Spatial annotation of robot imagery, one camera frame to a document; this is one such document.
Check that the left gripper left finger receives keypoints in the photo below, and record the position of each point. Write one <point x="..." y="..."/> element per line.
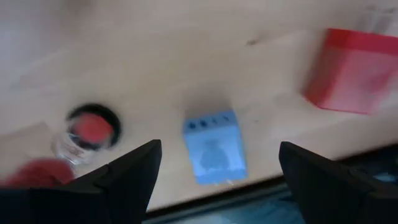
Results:
<point x="93" y="202"/>

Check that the lavender blue charger block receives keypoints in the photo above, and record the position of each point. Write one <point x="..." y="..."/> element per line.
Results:
<point x="214" y="155"/>

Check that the red charger block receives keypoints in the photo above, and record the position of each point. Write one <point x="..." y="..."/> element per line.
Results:
<point x="351" y="74"/>

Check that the red sand hourglass black caps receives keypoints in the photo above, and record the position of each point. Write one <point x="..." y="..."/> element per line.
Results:
<point x="93" y="129"/>

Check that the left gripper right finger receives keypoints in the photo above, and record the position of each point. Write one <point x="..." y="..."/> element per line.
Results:
<point x="335" y="199"/>

